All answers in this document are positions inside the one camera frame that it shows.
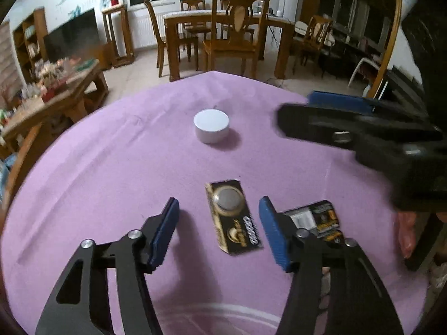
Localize coffee table clutter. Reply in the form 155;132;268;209
0;58;100;127

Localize person's right hand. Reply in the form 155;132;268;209
396;212;425;259

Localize black flat television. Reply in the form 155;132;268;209
43;8;106;64

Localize wooden dining table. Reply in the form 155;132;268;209
163;9;296;83

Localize wooden coffee table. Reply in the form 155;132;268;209
0;58;110;155

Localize tall wooden side stand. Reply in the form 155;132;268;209
101;3;135;68

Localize wooden bookshelf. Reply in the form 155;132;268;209
13;7;50;75

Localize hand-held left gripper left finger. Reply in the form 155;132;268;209
35;197;180;335

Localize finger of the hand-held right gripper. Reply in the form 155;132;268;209
308;91;429;123
277;103;443;154

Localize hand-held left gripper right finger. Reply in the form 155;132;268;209
258;196;406;335

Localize wooden dining chair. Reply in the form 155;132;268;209
293;15;334;77
180;0;212;42
144;0;199;78

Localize wooden chair with oval back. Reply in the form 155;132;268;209
203;0;272;79

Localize black gold battery card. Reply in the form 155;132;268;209
205;179;263;255

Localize white plastic chair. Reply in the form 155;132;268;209
348;57;385;88

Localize white round container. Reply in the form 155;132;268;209
193;109;231;145

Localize purple tablecloth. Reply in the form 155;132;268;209
0;71;434;335

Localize white wall radiator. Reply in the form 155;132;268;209
134;13;167;50

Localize torn black battery packaging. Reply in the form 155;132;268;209
282;200;345;249

